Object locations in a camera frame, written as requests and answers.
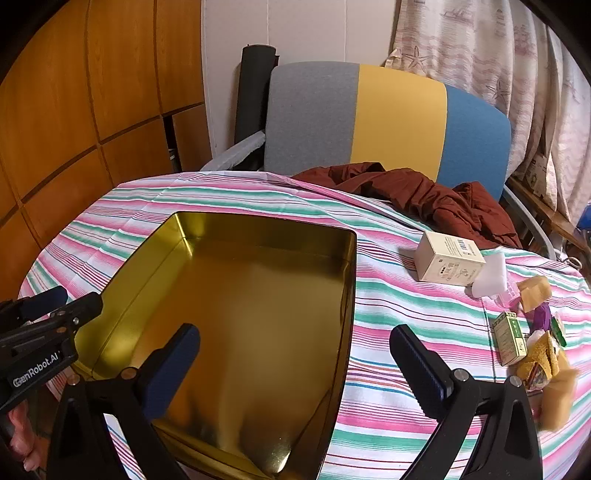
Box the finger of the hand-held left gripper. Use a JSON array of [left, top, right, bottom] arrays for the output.
[[0, 292, 103, 348], [0, 286, 69, 329]]

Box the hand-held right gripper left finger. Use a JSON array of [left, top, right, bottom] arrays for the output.
[[46, 323, 201, 480]]

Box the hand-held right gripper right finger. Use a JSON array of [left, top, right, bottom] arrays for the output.
[[389, 324, 543, 480]]

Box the gold tin box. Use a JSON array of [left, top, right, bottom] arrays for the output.
[[74, 211, 358, 480]]

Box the cream cardboard box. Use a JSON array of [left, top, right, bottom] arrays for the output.
[[414, 231, 487, 284]]

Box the white foam block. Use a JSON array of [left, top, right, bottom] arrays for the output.
[[472, 248, 508, 298]]

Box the pink plastic item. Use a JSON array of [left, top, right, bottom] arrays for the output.
[[499, 284, 522, 309]]

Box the yellow sponge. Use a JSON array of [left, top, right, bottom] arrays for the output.
[[517, 276, 552, 311], [540, 367, 580, 432]]

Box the person's left hand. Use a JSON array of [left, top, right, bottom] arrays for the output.
[[7, 405, 48, 472]]

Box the striped tablecloth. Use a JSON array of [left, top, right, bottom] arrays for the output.
[[18, 171, 591, 480]]

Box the small green box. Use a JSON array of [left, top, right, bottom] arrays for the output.
[[490, 311, 528, 367]]

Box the purple packet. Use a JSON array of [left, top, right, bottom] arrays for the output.
[[531, 302, 555, 333]]

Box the brown cloth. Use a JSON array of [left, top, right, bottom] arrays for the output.
[[292, 162, 522, 250]]

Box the wooden wardrobe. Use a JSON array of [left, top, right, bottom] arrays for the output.
[[0, 0, 206, 301]]

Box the wooden bench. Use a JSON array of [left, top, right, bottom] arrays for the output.
[[505, 175, 591, 259]]

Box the beige printed carton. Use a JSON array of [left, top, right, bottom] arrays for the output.
[[515, 152, 561, 206]]

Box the grey yellow blue chair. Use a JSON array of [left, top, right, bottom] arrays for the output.
[[198, 61, 555, 259]]

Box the black upright roll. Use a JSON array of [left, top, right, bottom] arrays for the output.
[[234, 44, 280, 144]]

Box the patterned beige curtain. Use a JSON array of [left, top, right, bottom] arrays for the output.
[[383, 0, 591, 222]]

